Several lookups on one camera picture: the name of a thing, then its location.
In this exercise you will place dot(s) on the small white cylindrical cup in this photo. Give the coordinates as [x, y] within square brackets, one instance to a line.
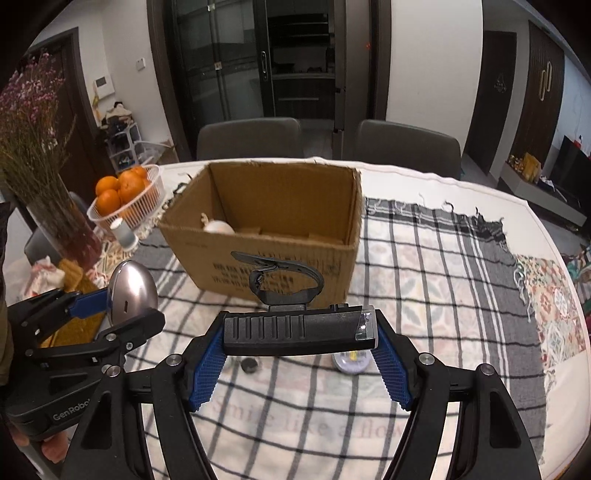
[124, 235]

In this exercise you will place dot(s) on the white storage rack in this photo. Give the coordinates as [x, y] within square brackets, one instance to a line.
[122, 145]

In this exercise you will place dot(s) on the silver egg-shaped gadget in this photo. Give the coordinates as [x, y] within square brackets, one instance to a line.
[134, 286]

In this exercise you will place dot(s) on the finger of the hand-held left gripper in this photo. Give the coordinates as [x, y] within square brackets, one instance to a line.
[134, 330]
[87, 302]

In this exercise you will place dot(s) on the glass vase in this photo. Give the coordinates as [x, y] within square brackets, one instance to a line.
[69, 230]

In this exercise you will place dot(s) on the white wall intercom panel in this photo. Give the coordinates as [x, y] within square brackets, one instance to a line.
[104, 86]

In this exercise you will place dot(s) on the white plastic fruit basket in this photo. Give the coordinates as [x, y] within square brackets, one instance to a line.
[143, 203]

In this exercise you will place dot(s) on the dark door with emblem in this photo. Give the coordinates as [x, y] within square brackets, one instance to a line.
[491, 101]

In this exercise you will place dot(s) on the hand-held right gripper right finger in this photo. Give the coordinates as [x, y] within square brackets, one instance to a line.
[392, 374]

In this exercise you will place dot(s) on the person's left hand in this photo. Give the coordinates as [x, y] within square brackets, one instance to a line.
[51, 450]

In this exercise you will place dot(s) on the dark framed sliding glass door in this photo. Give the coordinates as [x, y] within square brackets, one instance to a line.
[221, 69]

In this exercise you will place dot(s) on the white television cabinet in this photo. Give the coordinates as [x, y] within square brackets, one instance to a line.
[549, 203]

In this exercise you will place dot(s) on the brown cardboard box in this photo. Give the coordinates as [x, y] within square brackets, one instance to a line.
[286, 272]

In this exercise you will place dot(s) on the dried purple flower bunch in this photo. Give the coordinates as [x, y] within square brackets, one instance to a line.
[32, 138]

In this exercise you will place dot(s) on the grey white plaid tablecloth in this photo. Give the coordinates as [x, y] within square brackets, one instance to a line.
[438, 286]

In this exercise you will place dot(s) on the floral fabric tissue cover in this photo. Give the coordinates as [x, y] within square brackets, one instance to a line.
[41, 279]

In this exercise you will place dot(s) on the small black round cap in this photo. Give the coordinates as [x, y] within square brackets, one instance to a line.
[250, 365]

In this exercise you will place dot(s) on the beige round toy device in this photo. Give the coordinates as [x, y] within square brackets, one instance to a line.
[219, 227]

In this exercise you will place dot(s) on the dark brown wooden door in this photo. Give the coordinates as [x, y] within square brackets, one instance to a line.
[76, 115]

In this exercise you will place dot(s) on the black television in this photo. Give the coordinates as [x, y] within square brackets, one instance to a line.
[572, 166]

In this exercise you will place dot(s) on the pile of oranges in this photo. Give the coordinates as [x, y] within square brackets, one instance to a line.
[120, 189]

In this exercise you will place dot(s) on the colourful patterned fabric item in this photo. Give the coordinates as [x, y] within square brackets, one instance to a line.
[582, 281]

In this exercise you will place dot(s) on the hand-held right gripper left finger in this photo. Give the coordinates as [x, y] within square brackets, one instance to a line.
[205, 374]

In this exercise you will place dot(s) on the yellow paper bag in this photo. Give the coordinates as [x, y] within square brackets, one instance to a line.
[531, 168]

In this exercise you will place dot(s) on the floral patterned tablecloth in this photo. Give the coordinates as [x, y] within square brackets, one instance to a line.
[554, 314]

